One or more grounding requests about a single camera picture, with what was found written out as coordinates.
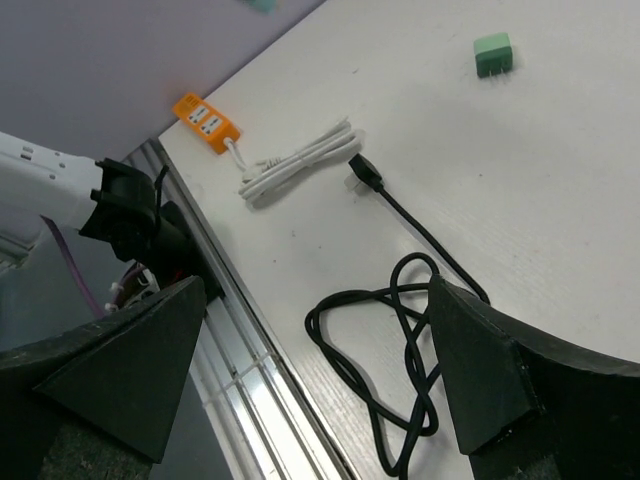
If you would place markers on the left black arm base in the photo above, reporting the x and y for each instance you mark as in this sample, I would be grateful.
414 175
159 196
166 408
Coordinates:
172 255

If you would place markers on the aluminium mounting rail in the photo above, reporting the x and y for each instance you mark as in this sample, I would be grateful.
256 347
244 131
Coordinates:
267 425

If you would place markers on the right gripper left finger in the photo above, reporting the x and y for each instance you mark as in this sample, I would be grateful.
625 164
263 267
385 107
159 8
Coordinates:
99 401

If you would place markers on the orange power strip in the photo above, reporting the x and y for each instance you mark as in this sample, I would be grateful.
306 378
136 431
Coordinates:
210 125

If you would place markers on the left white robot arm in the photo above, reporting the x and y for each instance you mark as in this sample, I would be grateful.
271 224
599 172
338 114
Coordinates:
103 200

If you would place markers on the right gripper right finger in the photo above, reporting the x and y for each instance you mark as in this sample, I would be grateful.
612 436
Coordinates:
526 404

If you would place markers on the light blue plug adapter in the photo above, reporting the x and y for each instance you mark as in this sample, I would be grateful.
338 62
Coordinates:
263 6

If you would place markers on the green plug adapter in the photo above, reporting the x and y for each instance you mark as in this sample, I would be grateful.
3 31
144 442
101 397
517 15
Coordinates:
493 55

